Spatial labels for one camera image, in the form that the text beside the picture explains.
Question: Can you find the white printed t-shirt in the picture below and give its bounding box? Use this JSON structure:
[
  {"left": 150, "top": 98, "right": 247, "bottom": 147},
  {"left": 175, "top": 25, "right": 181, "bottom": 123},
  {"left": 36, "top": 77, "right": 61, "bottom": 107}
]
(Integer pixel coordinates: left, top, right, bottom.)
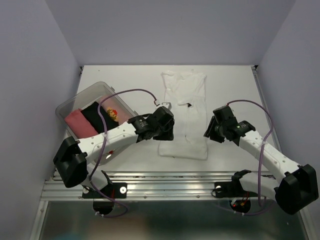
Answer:
[{"left": 158, "top": 70, "right": 208, "bottom": 160}]

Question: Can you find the clear plastic storage bin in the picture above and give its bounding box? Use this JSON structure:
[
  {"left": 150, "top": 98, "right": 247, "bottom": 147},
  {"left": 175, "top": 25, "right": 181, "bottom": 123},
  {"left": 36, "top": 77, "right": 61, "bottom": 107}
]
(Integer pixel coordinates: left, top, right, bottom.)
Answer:
[{"left": 55, "top": 81, "right": 138, "bottom": 139}]

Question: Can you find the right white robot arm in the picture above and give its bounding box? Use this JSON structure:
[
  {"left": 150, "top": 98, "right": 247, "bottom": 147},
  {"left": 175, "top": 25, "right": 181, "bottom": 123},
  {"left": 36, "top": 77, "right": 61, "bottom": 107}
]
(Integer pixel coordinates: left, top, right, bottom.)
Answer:
[{"left": 204, "top": 105, "right": 319, "bottom": 215}]

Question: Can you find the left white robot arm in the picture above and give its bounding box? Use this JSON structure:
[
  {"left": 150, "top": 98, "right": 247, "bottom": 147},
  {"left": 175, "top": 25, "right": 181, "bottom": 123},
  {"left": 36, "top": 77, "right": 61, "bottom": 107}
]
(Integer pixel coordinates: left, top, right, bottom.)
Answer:
[{"left": 53, "top": 102, "right": 175, "bottom": 197}]

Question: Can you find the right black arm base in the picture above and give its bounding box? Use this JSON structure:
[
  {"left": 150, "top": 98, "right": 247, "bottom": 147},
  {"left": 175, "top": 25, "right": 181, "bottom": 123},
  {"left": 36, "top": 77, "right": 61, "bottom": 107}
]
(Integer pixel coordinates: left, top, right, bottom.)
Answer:
[{"left": 211, "top": 169, "right": 258, "bottom": 199}]

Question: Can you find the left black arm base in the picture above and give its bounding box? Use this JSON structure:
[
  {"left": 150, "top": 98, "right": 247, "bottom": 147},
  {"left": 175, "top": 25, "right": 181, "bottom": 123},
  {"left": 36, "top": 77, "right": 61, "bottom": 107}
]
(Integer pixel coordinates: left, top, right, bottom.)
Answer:
[{"left": 81, "top": 170, "right": 128, "bottom": 199}]

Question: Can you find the rolled pink printed t-shirt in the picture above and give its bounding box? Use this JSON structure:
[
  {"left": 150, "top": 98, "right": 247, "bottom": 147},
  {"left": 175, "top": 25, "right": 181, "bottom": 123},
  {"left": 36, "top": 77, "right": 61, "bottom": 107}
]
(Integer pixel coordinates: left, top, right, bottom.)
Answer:
[{"left": 97, "top": 95, "right": 133, "bottom": 125}]

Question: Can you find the rolled black t-shirt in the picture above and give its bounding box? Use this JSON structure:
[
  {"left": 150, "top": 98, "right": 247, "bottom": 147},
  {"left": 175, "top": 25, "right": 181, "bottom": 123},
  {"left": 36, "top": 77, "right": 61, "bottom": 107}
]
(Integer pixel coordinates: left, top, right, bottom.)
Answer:
[{"left": 80, "top": 101, "right": 119, "bottom": 134}]

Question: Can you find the rolled red t-shirt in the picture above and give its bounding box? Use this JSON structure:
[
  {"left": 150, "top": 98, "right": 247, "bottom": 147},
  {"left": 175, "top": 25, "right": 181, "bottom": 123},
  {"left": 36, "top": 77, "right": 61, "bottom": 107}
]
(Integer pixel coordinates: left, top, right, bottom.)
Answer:
[{"left": 64, "top": 109, "right": 98, "bottom": 139}]

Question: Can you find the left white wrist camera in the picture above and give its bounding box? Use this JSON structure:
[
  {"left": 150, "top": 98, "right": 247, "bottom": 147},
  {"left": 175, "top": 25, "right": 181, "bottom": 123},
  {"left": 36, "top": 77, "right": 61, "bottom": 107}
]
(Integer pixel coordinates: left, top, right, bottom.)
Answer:
[{"left": 160, "top": 102, "right": 172, "bottom": 110}]

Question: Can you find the aluminium mounting rail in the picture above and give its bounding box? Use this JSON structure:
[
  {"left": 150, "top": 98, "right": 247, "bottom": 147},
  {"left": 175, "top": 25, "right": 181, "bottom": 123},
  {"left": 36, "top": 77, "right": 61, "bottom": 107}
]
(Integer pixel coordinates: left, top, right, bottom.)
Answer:
[{"left": 42, "top": 170, "right": 305, "bottom": 201}]

